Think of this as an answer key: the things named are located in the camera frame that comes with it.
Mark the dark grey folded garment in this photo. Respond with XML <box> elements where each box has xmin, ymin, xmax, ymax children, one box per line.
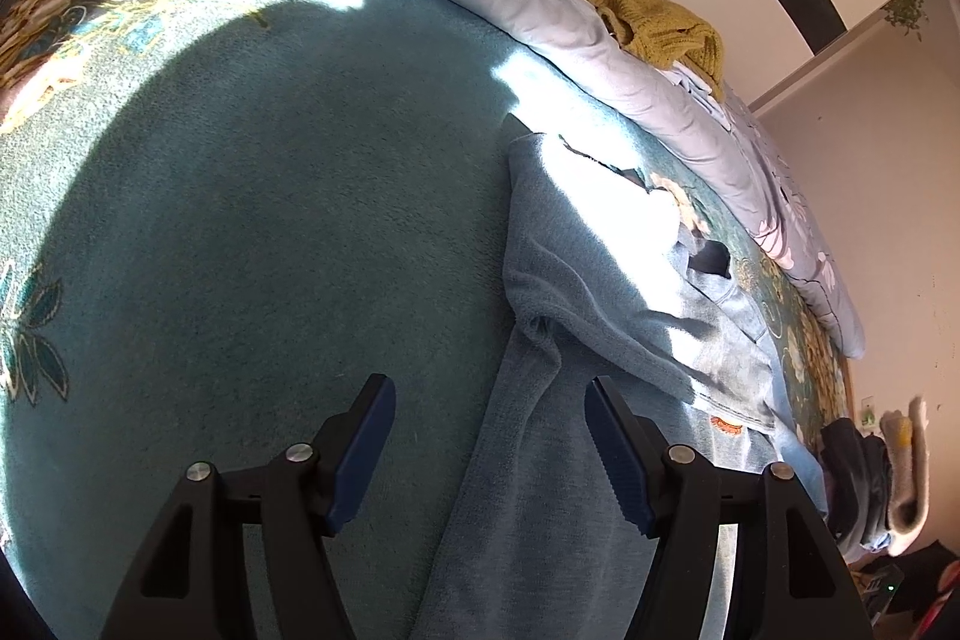
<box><xmin>819</xmin><ymin>417</ymin><xmax>895</xmax><ymax>552</ymax></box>

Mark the white garment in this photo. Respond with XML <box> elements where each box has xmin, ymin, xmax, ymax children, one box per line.
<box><xmin>660</xmin><ymin>62</ymin><xmax>740</xmax><ymax>120</ymax></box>

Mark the beige fuzzy folded garment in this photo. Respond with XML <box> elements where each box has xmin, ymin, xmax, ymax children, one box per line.
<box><xmin>879</xmin><ymin>394</ymin><xmax>931</xmax><ymax>536</ymax></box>

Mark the dark object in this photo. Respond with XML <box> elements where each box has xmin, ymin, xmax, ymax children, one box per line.
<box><xmin>847</xmin><ymin>539</ymin><xmax>960</xmax><ymax>640</ymax></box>

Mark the mustard yellow knit sweater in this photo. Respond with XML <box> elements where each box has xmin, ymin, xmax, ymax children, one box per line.
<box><xmin>577</xmin><ymin>0</ymin><xmax>728</xmax><ymax>103</ymax></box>

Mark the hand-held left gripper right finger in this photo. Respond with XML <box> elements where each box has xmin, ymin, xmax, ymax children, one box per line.
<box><xmin>584</xmin><ymin>375</ymin><xmax>875</xmax><ymax>640</ymax></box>

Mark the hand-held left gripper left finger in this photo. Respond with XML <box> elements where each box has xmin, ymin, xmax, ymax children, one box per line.
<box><xmin>101</xmin><ymin>374</ymin><xmax>397</xmax><ymax>640</ymax></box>

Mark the teal floral blanket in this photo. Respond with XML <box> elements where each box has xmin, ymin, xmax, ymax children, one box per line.
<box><xmin>0</xmin><ymin>0</ymin><xmax>856</xmax><ymax>640</ymax></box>

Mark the green potted plant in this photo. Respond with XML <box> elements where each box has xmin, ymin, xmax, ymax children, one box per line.
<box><xmin>881</xmin><ymin>0</ymin><xmax>927</xmax><ymax>41</ymax></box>

